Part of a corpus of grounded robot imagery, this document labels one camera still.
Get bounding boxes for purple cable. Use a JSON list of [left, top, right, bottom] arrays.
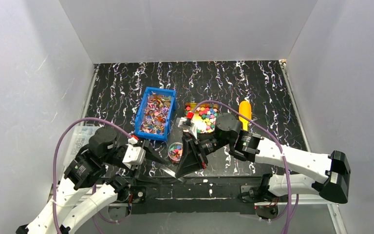
[[52, 117, 133, 234], [191, 100, 299, 234]]

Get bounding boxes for white round jar lid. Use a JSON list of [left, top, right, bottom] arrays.
[[159, 165, 186, 183]]

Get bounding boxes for yellow plastic scoop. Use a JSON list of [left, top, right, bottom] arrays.
[[239, 100, 252, 131]]

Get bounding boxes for aluminium frame rail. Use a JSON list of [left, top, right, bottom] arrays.
[[40, 182, 347, 234]]

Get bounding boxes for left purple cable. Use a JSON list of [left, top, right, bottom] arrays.
[[52, 117, 133, 234]]

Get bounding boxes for clear plastic box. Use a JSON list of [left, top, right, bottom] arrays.
[[63, 126, 99, 167]]

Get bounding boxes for clear glass jar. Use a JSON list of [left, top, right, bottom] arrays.
[[168, 142, 183, 163]]

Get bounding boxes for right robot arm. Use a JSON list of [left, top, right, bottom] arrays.
[[175, 113, 351, 204]]

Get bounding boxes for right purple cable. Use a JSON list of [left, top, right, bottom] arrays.
[[191, 100, 299, 234]]

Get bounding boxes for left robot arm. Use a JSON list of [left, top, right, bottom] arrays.
[[16, 126, 168, 234]]

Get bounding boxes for blue plastic candy bin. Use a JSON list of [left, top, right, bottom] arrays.
[[134, 87, 176, 142]]

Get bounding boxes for square tin of colourful candies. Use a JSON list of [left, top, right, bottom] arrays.
[[192, 103, 220, 134]]

